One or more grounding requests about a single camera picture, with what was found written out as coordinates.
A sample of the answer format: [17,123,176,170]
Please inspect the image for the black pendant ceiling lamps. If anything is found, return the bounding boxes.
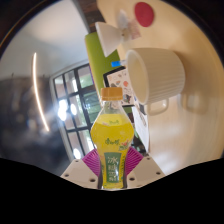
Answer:
[56,99,83,160]

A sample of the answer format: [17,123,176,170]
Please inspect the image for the long curved light strip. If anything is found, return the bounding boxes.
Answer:
[31,52,50,133]

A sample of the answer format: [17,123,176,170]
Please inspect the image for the large dark-framed window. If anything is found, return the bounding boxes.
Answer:
[49,63,101,161]

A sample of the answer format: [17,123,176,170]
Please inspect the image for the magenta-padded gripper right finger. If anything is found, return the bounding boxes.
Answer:
[124,146,166,190]

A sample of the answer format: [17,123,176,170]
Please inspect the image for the green upholstered bench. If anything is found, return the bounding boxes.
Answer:
[84,32,121,98]

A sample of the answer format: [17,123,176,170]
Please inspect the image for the small blue-capped tube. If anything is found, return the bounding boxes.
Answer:
[110,59,127,68]

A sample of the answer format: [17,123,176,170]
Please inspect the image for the yellow drink bottle orange cap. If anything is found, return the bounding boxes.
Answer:
[89,87,136,190]

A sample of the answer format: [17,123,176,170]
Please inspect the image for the white ribbed mug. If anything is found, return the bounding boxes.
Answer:
[124,47,186,117]

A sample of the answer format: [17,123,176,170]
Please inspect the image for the black-framed tablet with stickers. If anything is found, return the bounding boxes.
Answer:
[102,65,136,107]

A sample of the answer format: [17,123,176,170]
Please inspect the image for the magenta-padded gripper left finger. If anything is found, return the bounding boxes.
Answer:
[60,148,103,190]

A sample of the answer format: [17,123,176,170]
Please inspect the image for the flat round red coaster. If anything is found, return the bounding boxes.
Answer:
[134,1,155,28]

